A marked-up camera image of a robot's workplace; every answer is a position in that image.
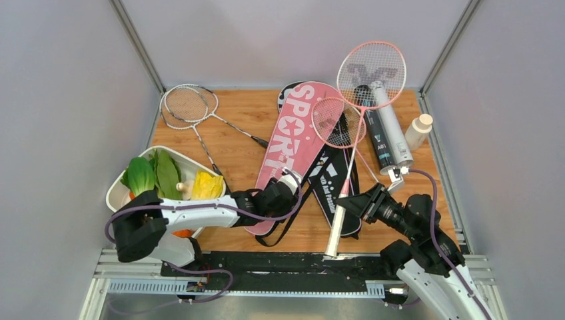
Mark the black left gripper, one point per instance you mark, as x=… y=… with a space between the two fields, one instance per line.
x=288 y=206

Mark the small white mushroom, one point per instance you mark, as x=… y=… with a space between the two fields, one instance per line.
x=185 y=189

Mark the green leafy vegetable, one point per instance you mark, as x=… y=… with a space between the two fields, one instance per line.
x=167 y=175

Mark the cream bottle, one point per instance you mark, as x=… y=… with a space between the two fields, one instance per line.
x=418 y=131

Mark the black shuttlecock tube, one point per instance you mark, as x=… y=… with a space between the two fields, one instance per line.
x=375 y=129

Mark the black racket cover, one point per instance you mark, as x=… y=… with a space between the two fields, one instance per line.
x=327 y=173

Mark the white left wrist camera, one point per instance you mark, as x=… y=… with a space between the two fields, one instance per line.
x=291 y=179

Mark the white silver racket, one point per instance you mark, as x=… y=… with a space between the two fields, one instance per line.
x=186 y=106

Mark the yellow white cabbage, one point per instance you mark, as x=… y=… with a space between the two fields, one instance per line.
x=207 y=186

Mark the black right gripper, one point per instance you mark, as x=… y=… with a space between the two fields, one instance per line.
x=358 y=204

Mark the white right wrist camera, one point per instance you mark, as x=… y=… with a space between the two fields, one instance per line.
x=396 y=176

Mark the green bok choy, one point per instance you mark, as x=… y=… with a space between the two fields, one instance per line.
x=138 y=177

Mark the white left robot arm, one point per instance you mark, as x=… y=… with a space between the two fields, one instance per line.
x=145 y=226

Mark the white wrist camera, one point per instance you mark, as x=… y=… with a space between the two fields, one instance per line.
x=291 y=179
x=396 y=176

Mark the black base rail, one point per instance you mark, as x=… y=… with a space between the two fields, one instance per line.
x=301 y=272

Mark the white shuttlecock tube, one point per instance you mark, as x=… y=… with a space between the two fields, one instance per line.
x=397 y=144

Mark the orange carrot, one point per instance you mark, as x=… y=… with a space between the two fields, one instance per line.
x=185 y=233

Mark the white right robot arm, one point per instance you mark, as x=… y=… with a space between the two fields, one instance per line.
x=429 y=261

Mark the pink racket cover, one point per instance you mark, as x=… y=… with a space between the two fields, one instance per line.
x=294 y=143

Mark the pink racket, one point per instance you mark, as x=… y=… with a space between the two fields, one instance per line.
x=369 y=62
x=340 y=124

